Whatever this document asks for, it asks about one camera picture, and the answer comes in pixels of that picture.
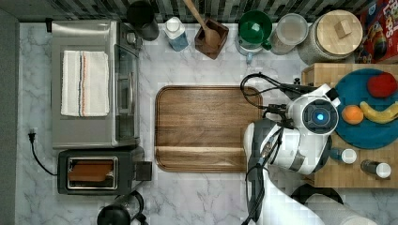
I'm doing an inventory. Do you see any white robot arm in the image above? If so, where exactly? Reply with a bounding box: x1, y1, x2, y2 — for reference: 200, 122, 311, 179
242, 84, 340, 225

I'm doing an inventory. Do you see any wooden drawer box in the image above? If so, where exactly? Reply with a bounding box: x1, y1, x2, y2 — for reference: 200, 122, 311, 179
301, 63, 398, 188

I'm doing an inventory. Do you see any wooden cutting board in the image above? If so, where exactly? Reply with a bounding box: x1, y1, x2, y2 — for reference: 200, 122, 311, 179
155, 85, 263, 173

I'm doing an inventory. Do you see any brown wooden utensil holder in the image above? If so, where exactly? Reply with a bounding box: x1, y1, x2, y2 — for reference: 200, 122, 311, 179
194, 18, 229, 60

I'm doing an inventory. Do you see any wooden spoon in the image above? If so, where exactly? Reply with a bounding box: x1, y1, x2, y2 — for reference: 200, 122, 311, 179
183, 0, 221, 49

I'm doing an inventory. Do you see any stainless steel toaster oven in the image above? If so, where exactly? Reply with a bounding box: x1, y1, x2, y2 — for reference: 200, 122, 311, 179
52, 20, 140, 149

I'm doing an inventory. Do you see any light blue mug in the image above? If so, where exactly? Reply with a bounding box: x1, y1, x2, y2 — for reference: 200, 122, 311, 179
235, 38, 264, 65

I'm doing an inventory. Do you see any blue bottle with white cap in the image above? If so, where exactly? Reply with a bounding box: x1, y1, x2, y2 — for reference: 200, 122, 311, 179
164, 17, 189, 52

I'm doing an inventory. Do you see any dark grey toaster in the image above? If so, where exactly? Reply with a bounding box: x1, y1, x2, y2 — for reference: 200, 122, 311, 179
57, 146, 152, 195

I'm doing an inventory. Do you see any green mug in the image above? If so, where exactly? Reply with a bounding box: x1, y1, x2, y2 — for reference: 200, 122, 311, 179
238, 10, 272, 51

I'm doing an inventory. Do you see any black cylindrical container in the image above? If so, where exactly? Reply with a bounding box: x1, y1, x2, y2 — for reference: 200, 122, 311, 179
127, 0, 160, 41

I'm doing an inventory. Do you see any white striped folded towel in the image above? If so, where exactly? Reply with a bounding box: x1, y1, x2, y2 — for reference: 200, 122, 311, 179
61, 51, 110, 117

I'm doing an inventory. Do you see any glass jar with grains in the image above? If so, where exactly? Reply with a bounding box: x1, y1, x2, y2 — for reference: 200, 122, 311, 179
269, 13, 309, 55

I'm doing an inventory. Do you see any brown wooden toast slice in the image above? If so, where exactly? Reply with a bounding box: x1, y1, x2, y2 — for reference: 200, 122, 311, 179
68, 160, 114, 182

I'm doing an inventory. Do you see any black paper towel holder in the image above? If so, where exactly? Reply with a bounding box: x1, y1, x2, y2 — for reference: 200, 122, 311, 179
290, 184, 344, 204

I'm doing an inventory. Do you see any ceramic canister with wooden lid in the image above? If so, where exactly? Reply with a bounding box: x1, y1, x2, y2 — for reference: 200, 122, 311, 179
298, 9, 363, 65

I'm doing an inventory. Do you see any orange fruit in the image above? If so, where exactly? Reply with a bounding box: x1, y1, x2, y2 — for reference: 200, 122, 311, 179
342, 105, 364, 125

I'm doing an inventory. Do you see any blue plate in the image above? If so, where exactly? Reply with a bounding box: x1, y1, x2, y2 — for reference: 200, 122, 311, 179
335, 68, 398, 149

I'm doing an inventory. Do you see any blue shaker with white cap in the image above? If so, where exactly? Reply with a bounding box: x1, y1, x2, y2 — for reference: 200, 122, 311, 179
329, 148, 357, 164

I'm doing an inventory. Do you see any white paper towel roll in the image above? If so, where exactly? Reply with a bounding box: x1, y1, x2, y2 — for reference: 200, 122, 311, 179
306, 194, 378, 225

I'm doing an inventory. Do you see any red apple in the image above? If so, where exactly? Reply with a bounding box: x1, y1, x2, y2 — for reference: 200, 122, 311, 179
367, 72, 397, 98

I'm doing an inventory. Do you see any yellow banana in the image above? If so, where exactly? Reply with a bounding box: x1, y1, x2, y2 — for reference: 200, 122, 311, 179
360, 101, 398, 124

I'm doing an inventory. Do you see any grey shaker with white cap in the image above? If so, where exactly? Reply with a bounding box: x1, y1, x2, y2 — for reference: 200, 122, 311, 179
360, 159, 391, 179

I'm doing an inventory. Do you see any red cereal box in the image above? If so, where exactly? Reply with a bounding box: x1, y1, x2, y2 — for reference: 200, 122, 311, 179
356, 0, 398, 64

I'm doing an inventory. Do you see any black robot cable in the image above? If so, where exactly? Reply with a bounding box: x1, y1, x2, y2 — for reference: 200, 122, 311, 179
239, 72, 317, 111

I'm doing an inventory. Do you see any black power cord with plug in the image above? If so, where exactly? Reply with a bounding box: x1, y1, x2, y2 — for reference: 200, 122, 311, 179
27, 131, 58, 176

